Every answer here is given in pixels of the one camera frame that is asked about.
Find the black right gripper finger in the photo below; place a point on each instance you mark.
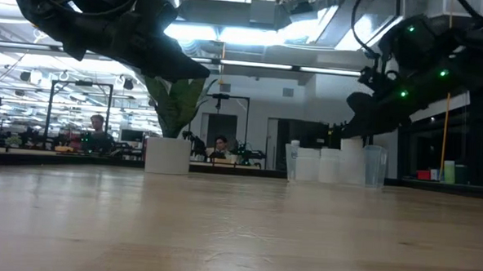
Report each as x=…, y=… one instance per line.
x=359, y=110
x=364, y=130

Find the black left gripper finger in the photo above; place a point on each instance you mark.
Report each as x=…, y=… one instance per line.
x=171, y=55
x=171, y=72

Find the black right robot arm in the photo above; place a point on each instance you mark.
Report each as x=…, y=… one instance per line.
x=453, y=51

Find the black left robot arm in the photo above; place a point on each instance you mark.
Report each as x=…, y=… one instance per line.
x=47, y=8

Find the black background robot arm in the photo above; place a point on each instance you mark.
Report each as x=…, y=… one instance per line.
x=251, y=154

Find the clear plastic basket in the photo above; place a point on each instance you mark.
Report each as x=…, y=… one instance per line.
x=375, y=170

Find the green snake plant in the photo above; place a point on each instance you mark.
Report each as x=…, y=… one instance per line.
x=177, y=108

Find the black tripod stand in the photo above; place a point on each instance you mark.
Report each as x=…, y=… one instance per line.
x=216, y=126

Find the small red box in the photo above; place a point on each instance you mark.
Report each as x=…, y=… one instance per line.
x=423, y=175

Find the small white cup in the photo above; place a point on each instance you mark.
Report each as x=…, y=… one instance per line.
x=434, y=175

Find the light green cup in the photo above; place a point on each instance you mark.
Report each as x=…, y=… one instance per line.
x=449, y=173

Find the person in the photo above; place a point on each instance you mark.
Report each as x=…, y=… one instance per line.
x=221, y=143
x=98, y=123

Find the dark green cup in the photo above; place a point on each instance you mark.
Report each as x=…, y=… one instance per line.
x=460, y=174

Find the long LED light bar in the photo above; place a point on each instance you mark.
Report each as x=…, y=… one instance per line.
x=269, y=65
x=16, y=46

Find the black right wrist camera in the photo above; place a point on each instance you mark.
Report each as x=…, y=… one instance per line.
x=376, y=78

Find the grey wall vent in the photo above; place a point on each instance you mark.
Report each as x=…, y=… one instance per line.
x=288, y=92
x=225, y=88

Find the black metal gantry frame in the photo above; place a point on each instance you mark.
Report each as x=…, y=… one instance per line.
x=80, y=83

